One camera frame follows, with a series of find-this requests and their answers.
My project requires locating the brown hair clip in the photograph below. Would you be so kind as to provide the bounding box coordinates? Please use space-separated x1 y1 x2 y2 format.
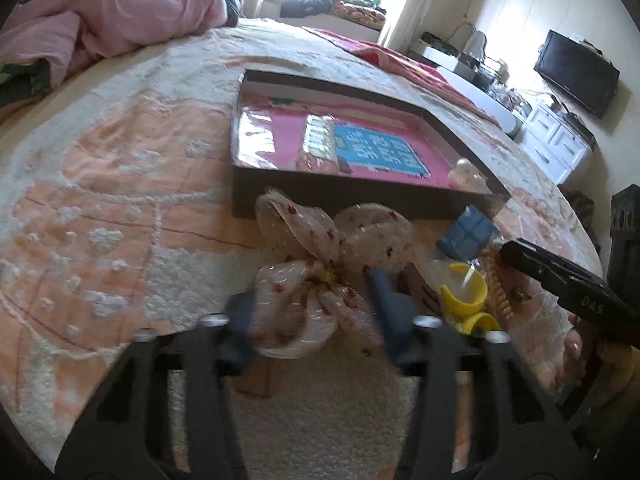
395 262 443 313

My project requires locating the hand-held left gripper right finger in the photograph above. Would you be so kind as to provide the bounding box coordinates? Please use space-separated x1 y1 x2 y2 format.
367 267 591 480

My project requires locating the brown furry cushion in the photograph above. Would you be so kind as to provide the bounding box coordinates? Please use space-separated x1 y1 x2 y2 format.
559 185 598 246

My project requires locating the pink quilt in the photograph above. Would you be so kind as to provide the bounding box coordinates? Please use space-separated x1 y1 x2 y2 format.
0 0 231 88

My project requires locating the yellow hair clip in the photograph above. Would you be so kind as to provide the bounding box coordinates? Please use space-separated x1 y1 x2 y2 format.
439 261 501 335

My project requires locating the person's right hand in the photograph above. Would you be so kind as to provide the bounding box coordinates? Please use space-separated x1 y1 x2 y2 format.
560 314 587 387

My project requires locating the clear plastic accessory bag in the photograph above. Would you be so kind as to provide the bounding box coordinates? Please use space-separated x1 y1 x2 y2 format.
447 157 488 192

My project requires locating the colourful folded blanket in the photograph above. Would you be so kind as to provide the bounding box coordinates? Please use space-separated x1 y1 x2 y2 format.
330 0 388 27

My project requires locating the beige spiral hair tie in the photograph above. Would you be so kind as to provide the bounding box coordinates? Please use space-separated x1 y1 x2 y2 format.
480 252 515 323

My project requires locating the red pink blanket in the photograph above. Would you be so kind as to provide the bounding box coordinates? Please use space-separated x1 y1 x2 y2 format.
305 25 501 123

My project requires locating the black set-top box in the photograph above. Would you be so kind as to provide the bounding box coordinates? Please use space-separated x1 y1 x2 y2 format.
562 112 597 148

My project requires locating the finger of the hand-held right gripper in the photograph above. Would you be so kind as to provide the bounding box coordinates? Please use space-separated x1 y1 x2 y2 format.
500 239 608 306

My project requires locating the white rounded table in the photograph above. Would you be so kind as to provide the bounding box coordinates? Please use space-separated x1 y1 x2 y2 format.
435 62 525 138

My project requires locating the brown shallow cardboard box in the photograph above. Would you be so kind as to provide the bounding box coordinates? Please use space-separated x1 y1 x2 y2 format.
230 69 512 223

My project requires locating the white drawer cabinet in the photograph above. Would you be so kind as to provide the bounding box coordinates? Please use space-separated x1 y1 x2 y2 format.
520 97 596 186

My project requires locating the small blue jewelry box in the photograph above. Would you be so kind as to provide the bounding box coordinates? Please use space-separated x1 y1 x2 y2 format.
435 205 496 261

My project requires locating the sheer dotted ribbon bow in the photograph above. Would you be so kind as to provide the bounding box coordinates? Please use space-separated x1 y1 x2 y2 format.
252 187 416 361

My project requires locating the cream peach plush blanket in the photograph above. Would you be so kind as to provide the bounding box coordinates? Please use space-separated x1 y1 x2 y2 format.
0 17 606 480

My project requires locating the pile of dark clothes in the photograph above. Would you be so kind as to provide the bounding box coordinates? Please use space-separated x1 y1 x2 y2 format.
280 0 341 18

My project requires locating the black television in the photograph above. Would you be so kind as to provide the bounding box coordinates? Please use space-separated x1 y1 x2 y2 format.
533 30 621 120

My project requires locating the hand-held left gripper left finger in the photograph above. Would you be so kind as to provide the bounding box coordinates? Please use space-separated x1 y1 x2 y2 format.
55 290 258 480

